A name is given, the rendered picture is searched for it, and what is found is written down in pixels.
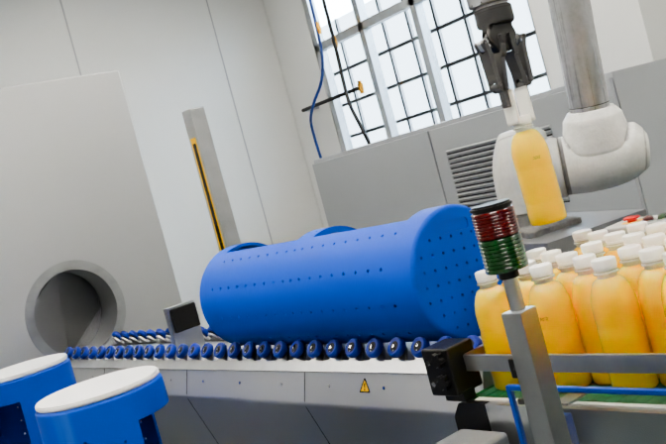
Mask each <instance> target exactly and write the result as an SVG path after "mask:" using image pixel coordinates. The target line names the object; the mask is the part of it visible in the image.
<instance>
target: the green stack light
mask: <svg viewBox="0 0 666 444"><path fill-rule="evenodd" d="M478 246H479V250H480V253H481V257H482V261H483V265H484V268H485V272H486V275H488V276H495V275H501V274H506V273H510V272H514V271H517V270H520V269H523V268H525V267H527V266H528V264H529V262H528V259H527V256H526V252H525V248H524V245H523V241H522V237H521V232H518V233H516V234H513V235H510V236H507V237H504V238H500V239H496V240H491V241H487V242H478Z"/></svg>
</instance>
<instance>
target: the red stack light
mask: <svg viewBox="0 0 666 444"><path fill-rule="evenodd" d="M515 214H516V213H515V210H514V206H513V205H510V206H509V207H506V208H503V209H500V210H496V211H492V212H488V213H484V214H479V215H471V219H472V222H473V225H474V226H473V227H474V228H475V229H474V231H475V234H476V237H477V241H478V242H487V241H491V240H496V239H500V238H504V237H507V236H510V235H513V234H516V233H518V232H519V231H520V228H519V225H518V221H517V218H516V215H515Z"/></svg>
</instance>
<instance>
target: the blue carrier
mask: <svg viewBox="0 0 666 444"><path fill-rule="evenodd" d="M470 210H471V208H470V207H468V206H465V205H461V204H447V205H442V206H437V207H431V208H426V209H423V210H421V211H419V212H417V213H415V214H414V215H412V216H411V217H410V218H409V219H408V220H405V221H400V222H394V223H389V224H384V225H378V226H373V227H367V228H362V229H355V228H352V227H348V226H332V227H327V228H322V229H316V230H313V231H310V232H308V233H306V234H304V235H303V236H302V237H300V238H299V239H298V240H295V241H289V242H284V243H278V244H273V245H266V244H262V243H256V242H250V243H244V244H238V245H233V246H230V247H228V248H225V249H224V250H222V251H220V252H219V253H218V254H217V255H215V256H214V257H213V259H212V260H211V261H210V262H209V264H208V265H207V267H206V269H205V271H204V273H203V276H202V279H201V284H200V292H199V295H200V305H201V309H202V312H203V315H204V317H205V319H206V321H207V323H208V325H209V326H210V328H211V329H212V330H213V331H214V332H215V333H216V334H217V335H218V336H219V337H220V338H222V339H223V340H225V341H227V342H229V343H233V342H237V343H239V344H240V345H241V346H244V345H245V344H246V343H247V342H253V343H255V345H256V346H258V345H260V344H261V343H262V342H263V341H267V342H270V343H271V345H275V344H276V342H278V341H284V342H285V343H286V344H287V345H291V344H292V343H293V342H294V341H295V340H300V341H302V342H303V343H304V344H309V343H310V342H311V341H312V340H319V341H321V343H322V344H328V343H329V341H330V340H332V339H337V340H339V341H340V342H341V344H343V343H348V342H349V341H350V340H351V339H353V338H356V339H358V340H360V341H361V343H368V342H369V341H370V340H371V339H373V338H379V339H381V340H382V341H383V343H386V342H390V341H391V340H392V339H393V338H395V337H399V338H402V339H403V340H404V341H405V342H413V341H414V339H415V338H417V337H419V336H422V337H425V338H427V339H428V341H429V342H430V341H438V340H439V339H440V338H441V337H442V336H450V337H452V338H467V337H468V336H470V335H476V336H478V337H480V336H481V331H480V328H479V325H478V322H477V318H476V314H475V296H476V293H477V291H478V290H479V289H480V287H479V286H477V281H476V278H475V273H476V272H478V271H481V270H484V269H485V268H484V265H483V261H482V257H481V253H480V250H479V246H478V241H477V237H476V234H475V231H474V229H475V228H474V227H473V226H474V225H473V222H472V219H471V215H473V214H471V213H470Z"/></svg>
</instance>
